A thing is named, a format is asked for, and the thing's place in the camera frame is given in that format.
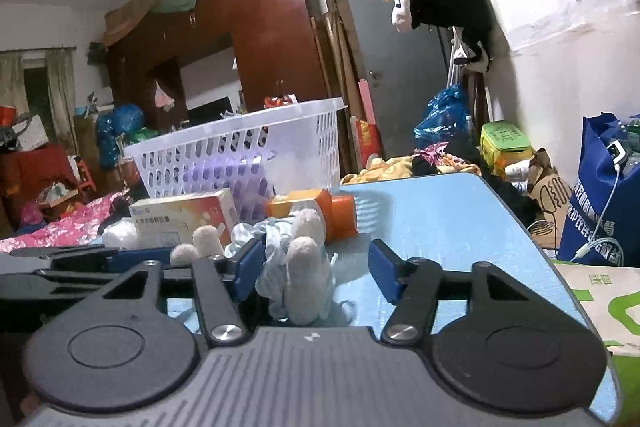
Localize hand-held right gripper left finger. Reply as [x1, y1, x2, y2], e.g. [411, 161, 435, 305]
[102, 237, 266, 349]

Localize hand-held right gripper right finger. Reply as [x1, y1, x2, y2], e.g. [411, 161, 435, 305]
[369, 239, 548, 347]

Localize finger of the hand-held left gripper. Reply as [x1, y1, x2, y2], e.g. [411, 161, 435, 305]
[10, 244, 173, 272]
[20, 269, 151, 300]

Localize white plush toy blue clothes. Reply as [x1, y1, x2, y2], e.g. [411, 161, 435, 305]
[170, 207, 346, 327]

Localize pink patterned blanket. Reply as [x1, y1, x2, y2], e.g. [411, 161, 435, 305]
[0, 191, 133, 255]

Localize white orange medicine box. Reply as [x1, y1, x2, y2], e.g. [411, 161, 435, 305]
[131, 188, 239, 251]

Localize orange bottle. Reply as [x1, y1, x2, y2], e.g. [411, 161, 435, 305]
[266, 188, 359, 242]

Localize yellow patterned blanket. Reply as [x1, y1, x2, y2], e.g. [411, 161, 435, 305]
[341, 143, 482, 186]

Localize white plastic laundry basket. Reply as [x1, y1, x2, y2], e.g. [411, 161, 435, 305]
[122, 97, 349, 228]

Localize red gift box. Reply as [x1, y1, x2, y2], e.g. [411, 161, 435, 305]
[357, 119, 382, 168]

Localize blue plastic bags pile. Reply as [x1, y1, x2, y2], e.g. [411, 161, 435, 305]
[95, 103, 147, 170]

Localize black monitor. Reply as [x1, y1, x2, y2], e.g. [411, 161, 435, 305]
[186, 96, 234, 128]

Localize blue plastic bag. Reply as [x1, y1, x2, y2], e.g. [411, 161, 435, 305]
[414, 83, 472, 148]

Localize pink foam pole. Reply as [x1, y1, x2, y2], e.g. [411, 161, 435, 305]
[357, 78, 377, 124]

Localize green plastic box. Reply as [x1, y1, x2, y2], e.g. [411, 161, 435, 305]
[480, 121, 537, 180]

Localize window curtain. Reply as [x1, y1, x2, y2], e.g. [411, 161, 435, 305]
[0, 48, 77, 152]

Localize brown paper bag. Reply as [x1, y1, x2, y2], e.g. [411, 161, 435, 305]
[526, 148, 574, 234]

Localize grey door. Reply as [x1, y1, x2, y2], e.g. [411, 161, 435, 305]
[334, 0, 453, 160]

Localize blue tote bag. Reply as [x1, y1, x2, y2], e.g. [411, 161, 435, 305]
[556, 112, 640, 269]

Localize green white shopping bag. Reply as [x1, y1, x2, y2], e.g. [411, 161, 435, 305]
[551, 259, 640, 427]

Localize brown wooden wardrobe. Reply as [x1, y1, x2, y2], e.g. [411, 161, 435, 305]
[104, 0, 332, 134]

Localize white cable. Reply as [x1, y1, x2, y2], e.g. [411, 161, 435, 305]
[574, 154, 628, 259]

